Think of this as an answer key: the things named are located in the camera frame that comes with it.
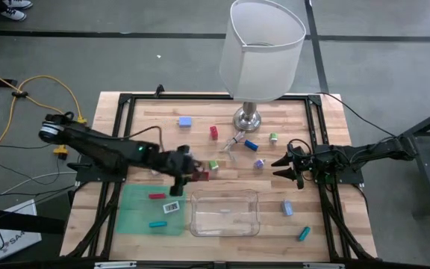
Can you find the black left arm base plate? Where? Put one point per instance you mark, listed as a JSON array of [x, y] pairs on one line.
[[88, 173]]

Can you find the black aluminium table frame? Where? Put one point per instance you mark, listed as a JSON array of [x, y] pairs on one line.
[[218, 97]]

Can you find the blue plastic block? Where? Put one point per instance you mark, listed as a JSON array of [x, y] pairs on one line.
[[251, 145]]

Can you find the large blue three-port charger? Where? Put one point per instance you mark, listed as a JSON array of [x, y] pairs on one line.
[[185, 122]]

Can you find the silver metal bracket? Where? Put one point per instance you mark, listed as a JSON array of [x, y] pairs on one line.
[[114, 265], [323, 266]]

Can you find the green cutting mat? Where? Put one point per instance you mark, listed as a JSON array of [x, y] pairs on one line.
[[140, 216]]

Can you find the white shade silver table lamp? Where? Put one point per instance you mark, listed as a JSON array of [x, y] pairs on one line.
[[260, 56]]

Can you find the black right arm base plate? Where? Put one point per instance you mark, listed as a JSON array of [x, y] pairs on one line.
[[349, 177]]

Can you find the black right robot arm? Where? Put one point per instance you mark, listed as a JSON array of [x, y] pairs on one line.
[[368, 153]]

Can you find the green wall charger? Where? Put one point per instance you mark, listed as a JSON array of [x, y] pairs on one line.
[[214, 165], [273, 137]]

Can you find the person's shoe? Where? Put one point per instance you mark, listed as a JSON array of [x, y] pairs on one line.
[[20, 3], [11, 15]]

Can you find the white digital clock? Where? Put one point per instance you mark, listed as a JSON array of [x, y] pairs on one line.
[[171, 207]]

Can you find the white printed sign board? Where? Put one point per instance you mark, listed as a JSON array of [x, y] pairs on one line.
[[13, 239]]

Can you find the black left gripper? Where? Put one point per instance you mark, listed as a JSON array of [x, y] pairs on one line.
[[177, 164]]

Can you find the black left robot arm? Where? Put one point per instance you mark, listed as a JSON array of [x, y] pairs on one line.
[[99, 147]]

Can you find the clear plastic bin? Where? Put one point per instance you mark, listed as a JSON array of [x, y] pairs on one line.
[[224, 224]]

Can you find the red digital clock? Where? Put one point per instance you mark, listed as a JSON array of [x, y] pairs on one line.
[[203, 175]]

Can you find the teal plastic bar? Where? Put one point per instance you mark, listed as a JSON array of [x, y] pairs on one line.
[[304, 233], [158, 224]]

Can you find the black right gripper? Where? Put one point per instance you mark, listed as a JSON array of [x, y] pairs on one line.
[[304, 162]]

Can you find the red plastic bar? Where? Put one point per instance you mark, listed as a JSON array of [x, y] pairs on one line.
[[156, 195]]

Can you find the red wall charger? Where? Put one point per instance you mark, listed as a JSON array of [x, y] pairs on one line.
[[214, 132]]

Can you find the purple wall charger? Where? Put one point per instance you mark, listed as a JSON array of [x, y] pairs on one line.
[[259, 163]]

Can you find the small black clamp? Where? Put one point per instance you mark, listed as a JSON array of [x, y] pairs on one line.
[[159, 89]]

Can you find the black metal beam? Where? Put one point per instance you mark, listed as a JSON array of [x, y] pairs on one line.
[[13, 220]]

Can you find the pale blue wall charger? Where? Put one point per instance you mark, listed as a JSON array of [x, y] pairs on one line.
[[287, 207]]

